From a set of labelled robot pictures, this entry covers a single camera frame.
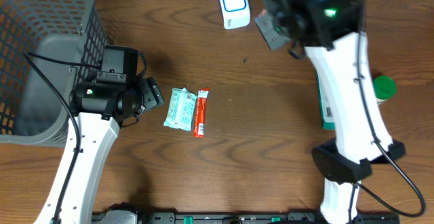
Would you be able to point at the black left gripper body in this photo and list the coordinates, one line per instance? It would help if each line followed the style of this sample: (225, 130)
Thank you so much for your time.
(145, 98)

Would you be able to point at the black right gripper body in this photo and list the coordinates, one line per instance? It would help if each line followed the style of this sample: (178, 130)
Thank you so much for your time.
(281, 29)

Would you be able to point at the teal wet wipes pack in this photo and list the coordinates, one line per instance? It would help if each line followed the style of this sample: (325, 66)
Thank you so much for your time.
(181, 109)

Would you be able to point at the red stick sachet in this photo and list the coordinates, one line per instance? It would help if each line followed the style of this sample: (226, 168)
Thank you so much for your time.
(200, 112)

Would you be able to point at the green 3M gloves package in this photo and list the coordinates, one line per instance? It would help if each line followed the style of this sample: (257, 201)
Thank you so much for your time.
(325, 108)

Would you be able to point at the green lid jar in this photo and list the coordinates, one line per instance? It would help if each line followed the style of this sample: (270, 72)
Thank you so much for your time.
(384, 88)

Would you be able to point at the orange tissue pack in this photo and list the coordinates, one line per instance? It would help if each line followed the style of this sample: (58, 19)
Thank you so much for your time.
(262, 14)

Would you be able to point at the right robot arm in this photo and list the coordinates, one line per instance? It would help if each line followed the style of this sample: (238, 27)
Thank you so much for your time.
(332, 37)

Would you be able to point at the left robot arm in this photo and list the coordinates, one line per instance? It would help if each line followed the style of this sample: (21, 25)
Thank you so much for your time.
(97, 108)

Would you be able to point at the white barcode scanner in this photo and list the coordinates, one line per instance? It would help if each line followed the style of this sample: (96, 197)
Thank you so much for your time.
(235, 13)

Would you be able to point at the grey plastic mesh basket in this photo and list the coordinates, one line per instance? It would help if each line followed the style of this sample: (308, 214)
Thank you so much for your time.
(64, 39)

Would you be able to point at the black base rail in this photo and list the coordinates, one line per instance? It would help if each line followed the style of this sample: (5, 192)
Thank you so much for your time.
(237, 218)

